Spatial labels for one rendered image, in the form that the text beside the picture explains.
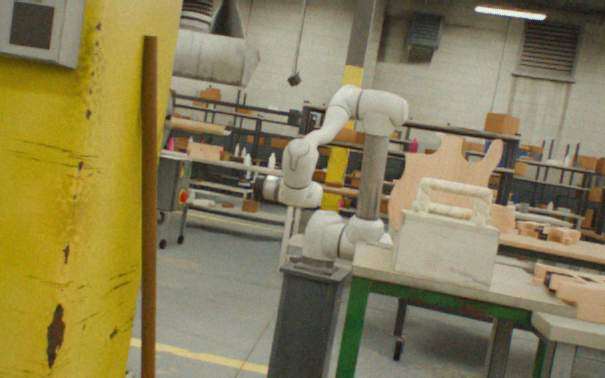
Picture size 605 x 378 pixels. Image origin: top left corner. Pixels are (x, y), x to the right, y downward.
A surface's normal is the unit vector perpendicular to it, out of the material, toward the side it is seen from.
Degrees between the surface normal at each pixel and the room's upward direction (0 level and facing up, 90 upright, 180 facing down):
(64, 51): 90
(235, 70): 90
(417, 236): 90
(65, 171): 90
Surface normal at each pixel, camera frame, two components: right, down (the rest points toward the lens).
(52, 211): -0.12, 0.04
